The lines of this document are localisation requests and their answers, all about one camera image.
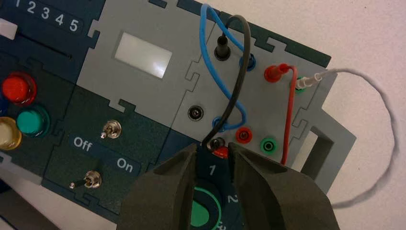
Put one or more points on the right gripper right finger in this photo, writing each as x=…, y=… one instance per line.
x=279, y=200

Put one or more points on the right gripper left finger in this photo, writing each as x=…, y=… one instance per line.
x=161, y=200

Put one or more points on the dark green rotary knob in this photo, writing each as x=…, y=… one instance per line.
x=199, y=212

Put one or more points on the empty green banana socket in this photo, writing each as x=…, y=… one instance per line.
x=269, y=146

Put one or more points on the empty red banana socket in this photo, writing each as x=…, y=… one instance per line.
x=244, y=136

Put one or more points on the black banana socket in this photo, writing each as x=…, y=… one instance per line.
x=195, y=113

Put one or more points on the dark blue grey task box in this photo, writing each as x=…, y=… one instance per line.
x=142, y=95

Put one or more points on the white display window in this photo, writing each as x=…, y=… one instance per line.
x=142, y=54

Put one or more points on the teal green push button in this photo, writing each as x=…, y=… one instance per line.
x=31, y=121

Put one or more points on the yellow push button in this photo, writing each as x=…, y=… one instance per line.
x=8, y=133

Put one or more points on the red push button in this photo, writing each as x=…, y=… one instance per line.
x=17, y=88

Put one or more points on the blue push button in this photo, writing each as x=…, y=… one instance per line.
x=2, y=106

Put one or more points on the large white slider knob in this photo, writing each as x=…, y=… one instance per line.
x=6, y=29

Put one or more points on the metal toggle switch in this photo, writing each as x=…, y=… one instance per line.
x=90, y=180
x=111, y=130

